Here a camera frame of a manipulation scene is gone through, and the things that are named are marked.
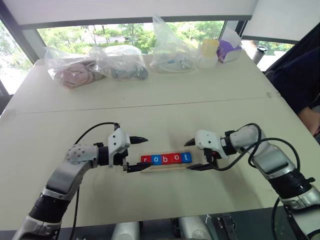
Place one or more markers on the red letter tile o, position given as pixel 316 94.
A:
pixel 178 158

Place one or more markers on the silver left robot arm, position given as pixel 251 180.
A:
pixel 60 180

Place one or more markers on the silver rounded robot body part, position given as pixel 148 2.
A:
pixel 126 231
pixel 193 228

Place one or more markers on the yellow and white plastic cup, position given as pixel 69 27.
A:
pixel 208 53

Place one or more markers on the person's bare hand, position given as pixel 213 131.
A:
pixel 311 121

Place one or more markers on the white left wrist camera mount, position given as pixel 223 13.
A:
pixel 120 140

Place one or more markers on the wide white roller blind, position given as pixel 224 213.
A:
pixel 125 10

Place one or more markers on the narrow white roller blind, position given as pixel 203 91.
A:
pixel 280 20

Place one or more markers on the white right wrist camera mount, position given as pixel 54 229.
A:
pixel 207 140

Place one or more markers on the red letter tile r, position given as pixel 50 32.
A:
pixel 146 160

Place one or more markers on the blue letter tile o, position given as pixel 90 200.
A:
pixel 158 159

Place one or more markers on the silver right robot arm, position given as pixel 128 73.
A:
pixel 275 160

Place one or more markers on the plastic bag with grey items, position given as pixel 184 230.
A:
pixel 127 67

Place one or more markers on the black metal bracket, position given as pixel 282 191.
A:
pixel 226 227

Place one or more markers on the tall clear plastic bag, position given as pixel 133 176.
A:
pixel 170 50

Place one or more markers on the red letter tile b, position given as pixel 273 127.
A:
pixel 168 159

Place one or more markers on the blue letter tile t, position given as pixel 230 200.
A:
pixel 187 157

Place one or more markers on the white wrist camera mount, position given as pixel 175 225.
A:
pixel 120 140
pixel 207 140

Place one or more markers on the wooden tile rack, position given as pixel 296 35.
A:
pixel 165 168

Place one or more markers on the purple and white box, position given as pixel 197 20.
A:
pixel 228 50

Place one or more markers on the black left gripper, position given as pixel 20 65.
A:
pixel 120 158

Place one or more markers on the plastic bag with pink cloth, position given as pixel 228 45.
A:
pixel 72 72

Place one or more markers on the person in dark clothing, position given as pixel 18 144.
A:
pixel 297 75

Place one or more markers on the black and silver tumbler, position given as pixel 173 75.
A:
pixel 259 53

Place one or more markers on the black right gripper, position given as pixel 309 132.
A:
pixel 208 155

